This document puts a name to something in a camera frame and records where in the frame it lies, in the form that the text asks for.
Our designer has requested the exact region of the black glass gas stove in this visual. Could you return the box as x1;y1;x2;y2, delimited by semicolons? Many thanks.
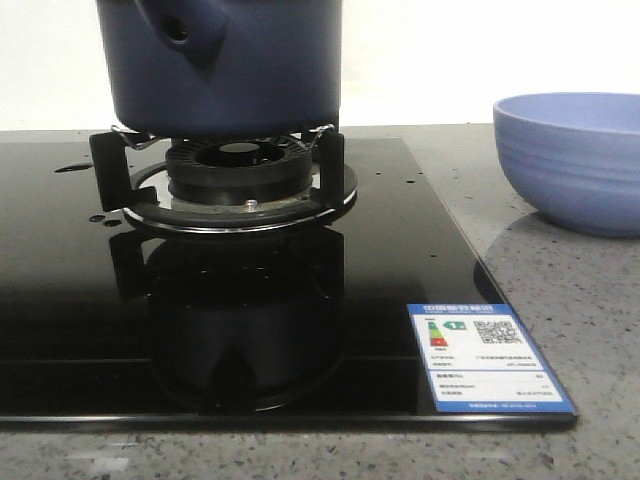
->
1;139;577;432

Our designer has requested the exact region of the black right pot support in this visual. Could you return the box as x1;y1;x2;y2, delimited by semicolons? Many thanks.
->
89;124;357;235

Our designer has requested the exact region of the blue energy label sticker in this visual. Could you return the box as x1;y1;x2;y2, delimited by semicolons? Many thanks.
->
407;304;575;414

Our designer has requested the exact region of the black right burner head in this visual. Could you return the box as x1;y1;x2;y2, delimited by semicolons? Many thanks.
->
165;136;312;206

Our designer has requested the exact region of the light blue ceramic bowl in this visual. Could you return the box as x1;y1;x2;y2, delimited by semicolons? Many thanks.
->
493;92;639;237

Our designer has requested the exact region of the dark blue cooking pot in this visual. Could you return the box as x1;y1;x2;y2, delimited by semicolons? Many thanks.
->
97;1;342;139

